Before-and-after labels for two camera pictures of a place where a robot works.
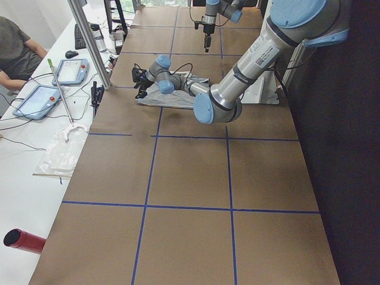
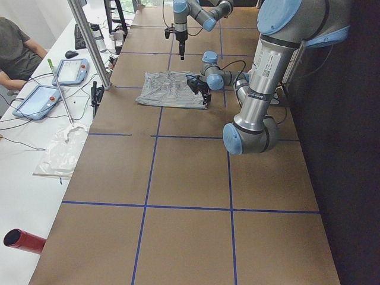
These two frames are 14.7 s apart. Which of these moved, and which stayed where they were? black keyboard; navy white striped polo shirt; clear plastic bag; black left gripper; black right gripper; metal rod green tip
Moved: black right gripper; black left gripper
Stayed: black keyboard; metal rod green tip; clear plastic bag; navy white striped polo shirt
